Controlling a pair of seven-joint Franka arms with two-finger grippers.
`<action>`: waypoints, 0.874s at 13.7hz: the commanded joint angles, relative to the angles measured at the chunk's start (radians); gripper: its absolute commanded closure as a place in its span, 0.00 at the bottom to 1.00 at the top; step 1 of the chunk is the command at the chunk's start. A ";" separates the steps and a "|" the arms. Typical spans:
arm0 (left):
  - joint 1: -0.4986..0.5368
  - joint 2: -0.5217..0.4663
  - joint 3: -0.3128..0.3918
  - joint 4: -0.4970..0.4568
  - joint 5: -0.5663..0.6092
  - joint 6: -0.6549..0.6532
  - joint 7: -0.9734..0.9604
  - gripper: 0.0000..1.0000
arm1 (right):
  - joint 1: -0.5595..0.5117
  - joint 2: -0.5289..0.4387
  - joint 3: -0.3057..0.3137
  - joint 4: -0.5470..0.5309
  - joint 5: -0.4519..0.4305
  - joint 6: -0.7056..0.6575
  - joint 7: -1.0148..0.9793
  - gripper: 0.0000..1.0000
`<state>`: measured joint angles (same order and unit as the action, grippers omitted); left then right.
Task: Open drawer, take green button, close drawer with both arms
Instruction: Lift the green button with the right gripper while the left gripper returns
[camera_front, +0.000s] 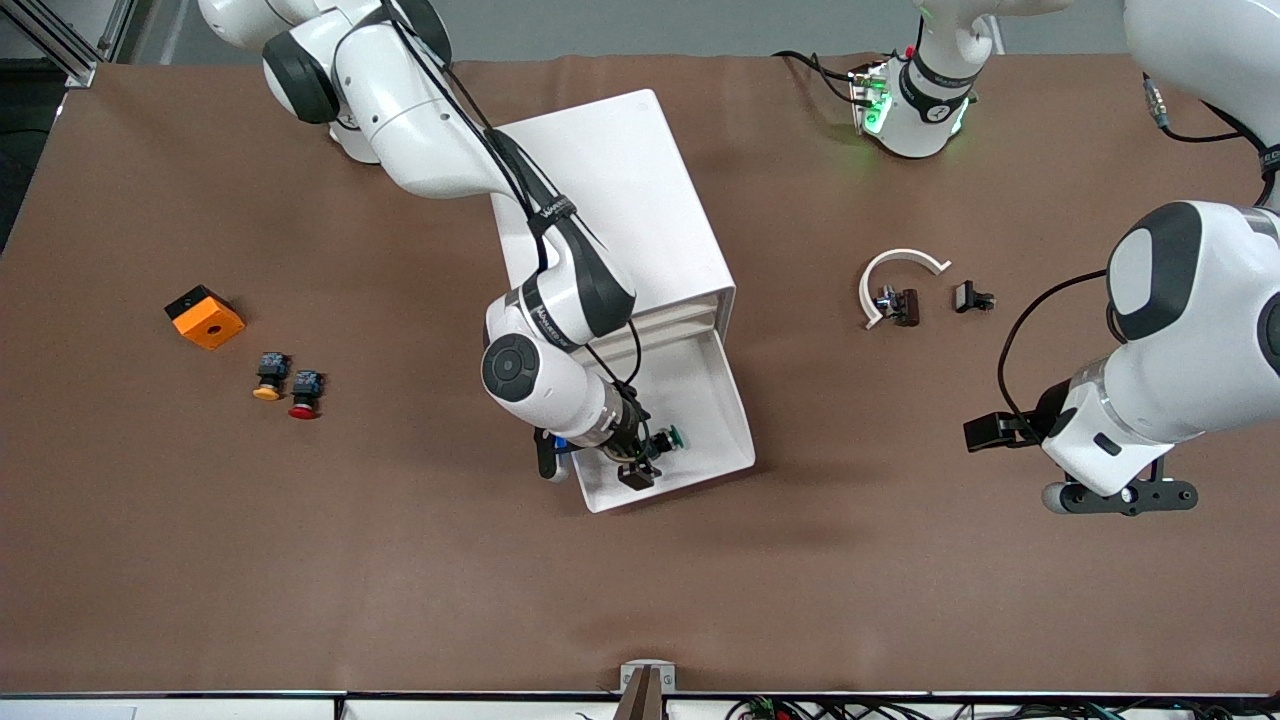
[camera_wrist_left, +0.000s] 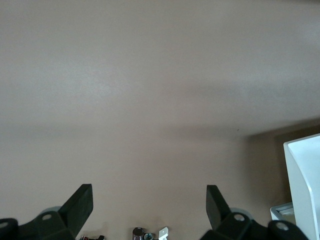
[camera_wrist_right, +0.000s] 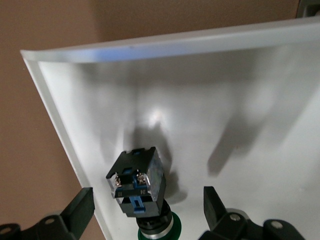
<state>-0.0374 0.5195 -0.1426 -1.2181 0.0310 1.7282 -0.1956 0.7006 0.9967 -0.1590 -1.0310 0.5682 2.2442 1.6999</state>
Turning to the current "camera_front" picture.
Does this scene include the grey metal mount bracket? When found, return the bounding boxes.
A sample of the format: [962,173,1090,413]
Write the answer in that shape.
[620,660,677,693]

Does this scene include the aluminium frame strut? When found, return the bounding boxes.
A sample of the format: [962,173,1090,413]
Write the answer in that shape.
[0,0,136,89]

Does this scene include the red push button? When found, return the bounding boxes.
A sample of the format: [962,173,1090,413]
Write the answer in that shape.
[288,370,327,421]

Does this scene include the orange box with hole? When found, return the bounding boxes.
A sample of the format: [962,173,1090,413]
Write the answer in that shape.
[165,285,246,351]

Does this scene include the white curved pipe clamp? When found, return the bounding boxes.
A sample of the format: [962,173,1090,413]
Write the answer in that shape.
[860,248,953,330]

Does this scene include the white drawer cabinet shell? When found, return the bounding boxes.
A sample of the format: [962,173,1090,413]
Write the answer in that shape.
[490,88,737,346]

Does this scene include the tangled cable bundle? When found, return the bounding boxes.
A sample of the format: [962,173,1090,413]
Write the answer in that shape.
[728,696,1280,720]

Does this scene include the yellow push button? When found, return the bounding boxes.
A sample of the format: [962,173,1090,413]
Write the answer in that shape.
[252,352,292,403]

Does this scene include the brown table mat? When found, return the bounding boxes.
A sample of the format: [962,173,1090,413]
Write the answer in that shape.
[0,52,1280,696]

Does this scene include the brown tapered post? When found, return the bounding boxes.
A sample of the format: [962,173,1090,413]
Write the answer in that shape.
[612,667,667,720]

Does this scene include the white plastic drawer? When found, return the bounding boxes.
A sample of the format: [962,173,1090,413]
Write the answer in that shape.
[630,295,723,331]
[573,330,757,514]
[625,315,721,348]

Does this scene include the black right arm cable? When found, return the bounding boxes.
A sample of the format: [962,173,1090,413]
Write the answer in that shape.
[380,0,643,386]

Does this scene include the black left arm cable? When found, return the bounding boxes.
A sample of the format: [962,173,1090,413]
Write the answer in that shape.
[997,268,1111,426]

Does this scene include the black base cable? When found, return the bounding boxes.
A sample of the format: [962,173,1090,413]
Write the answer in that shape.
[772,48,871,109]

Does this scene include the metal valve brown handle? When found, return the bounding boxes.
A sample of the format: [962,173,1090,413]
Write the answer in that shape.
[874,286,921,328]

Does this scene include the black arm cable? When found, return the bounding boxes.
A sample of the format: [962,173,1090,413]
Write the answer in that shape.
[380,0,643,386]
[997,268,1111,426]

